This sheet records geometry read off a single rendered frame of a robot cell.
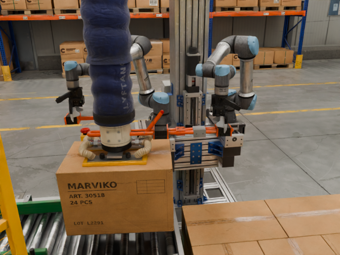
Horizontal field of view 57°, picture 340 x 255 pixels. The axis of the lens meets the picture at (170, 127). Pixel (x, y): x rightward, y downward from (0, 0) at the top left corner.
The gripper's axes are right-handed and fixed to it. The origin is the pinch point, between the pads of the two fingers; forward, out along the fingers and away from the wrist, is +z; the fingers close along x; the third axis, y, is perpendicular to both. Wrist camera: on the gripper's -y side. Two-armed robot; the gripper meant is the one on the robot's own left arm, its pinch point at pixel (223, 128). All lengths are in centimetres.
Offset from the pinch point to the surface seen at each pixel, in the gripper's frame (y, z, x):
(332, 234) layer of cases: -67, 67, 13
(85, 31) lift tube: 70, -55, 7
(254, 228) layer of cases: -21, 67, 4
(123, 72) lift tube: 53, -35, 8
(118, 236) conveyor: 65, 71, -1
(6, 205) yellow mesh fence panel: 102, 12, 48
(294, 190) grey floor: -105, 120, -117
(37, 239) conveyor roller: 112, 66, 5
